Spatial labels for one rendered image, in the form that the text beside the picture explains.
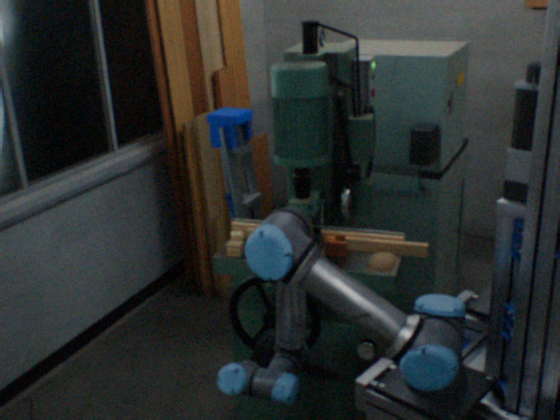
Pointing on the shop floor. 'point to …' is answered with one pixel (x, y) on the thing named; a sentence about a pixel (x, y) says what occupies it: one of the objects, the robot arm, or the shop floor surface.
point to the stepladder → (229, 117)
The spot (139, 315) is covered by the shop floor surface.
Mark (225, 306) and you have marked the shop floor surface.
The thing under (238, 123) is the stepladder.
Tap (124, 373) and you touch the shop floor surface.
